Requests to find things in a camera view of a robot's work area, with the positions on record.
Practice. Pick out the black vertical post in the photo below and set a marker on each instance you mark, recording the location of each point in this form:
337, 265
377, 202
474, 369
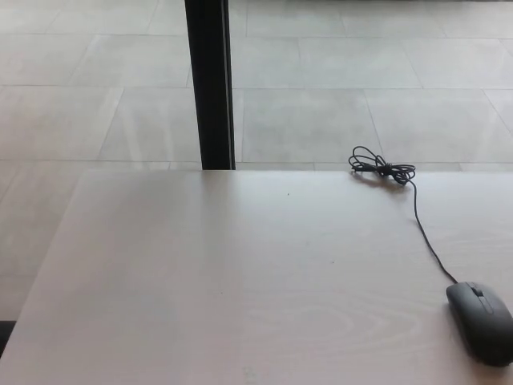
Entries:
210, 80

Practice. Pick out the black computer mouse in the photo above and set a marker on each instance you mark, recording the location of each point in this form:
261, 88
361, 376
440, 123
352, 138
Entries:
479, 325

